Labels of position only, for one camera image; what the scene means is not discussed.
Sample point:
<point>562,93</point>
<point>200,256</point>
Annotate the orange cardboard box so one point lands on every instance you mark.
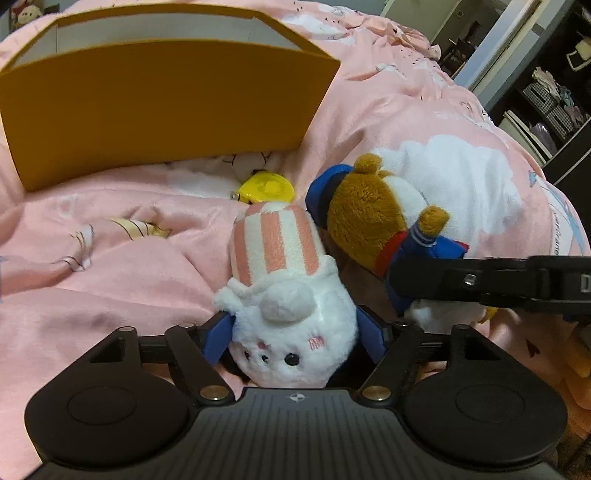
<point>161,97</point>

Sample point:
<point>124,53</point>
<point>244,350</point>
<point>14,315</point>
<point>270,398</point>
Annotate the dark shelf unit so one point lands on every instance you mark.
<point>572,152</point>

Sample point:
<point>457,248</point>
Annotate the checked storage basket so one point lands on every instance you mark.
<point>549,106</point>

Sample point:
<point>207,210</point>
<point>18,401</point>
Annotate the white striped plush toy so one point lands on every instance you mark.
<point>281,286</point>

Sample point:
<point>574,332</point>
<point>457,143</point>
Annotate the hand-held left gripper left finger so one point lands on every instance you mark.
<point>217,337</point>

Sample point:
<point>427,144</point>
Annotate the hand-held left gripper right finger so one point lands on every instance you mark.
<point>375,337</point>

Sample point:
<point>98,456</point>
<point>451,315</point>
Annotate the yellow round item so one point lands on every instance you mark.
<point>268,187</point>

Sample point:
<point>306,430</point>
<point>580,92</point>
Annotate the white door frame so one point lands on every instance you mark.
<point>503,37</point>

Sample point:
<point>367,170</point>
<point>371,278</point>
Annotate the pink printed blanket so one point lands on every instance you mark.
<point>115,258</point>

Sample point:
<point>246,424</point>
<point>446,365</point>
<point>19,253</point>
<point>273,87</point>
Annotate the red and white stuffed toy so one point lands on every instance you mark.
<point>25,11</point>

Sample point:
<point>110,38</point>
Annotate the brown bear plush toy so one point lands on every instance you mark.
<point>364,207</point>

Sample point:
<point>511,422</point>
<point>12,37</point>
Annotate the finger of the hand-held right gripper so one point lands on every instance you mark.
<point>438,277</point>

